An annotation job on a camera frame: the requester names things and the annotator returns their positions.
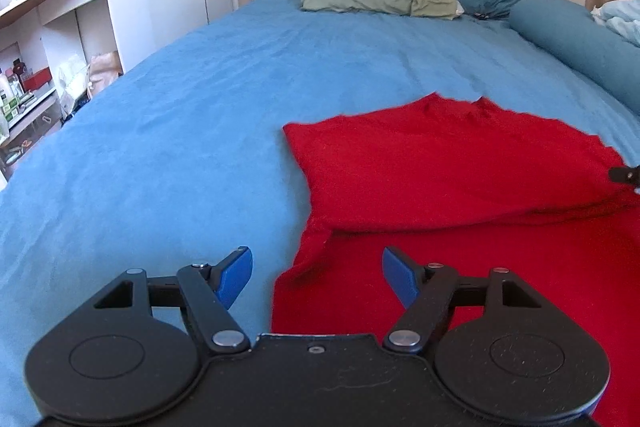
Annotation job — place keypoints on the blue bolster pillow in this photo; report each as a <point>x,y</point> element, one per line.
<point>575,38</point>

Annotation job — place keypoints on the red box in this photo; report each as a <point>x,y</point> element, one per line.
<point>36,80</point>

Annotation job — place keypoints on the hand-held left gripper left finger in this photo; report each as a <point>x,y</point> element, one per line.
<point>234,276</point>

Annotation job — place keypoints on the white shelf unit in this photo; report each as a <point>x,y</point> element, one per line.
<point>75,7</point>

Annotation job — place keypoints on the brown paper bag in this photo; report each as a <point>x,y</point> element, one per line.
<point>105,74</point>

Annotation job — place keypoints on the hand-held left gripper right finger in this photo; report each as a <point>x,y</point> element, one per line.
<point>400,276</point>

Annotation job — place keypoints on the red knitted garment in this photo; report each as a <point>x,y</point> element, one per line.
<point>450,177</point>

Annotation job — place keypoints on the blue bed sheet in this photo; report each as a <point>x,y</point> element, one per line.
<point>190,117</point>

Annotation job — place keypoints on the light blue blanket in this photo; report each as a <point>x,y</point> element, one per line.
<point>622,23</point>

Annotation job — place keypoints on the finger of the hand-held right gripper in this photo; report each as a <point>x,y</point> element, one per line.
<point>625,176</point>

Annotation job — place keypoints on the white plastic bag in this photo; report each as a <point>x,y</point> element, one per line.
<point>70,82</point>

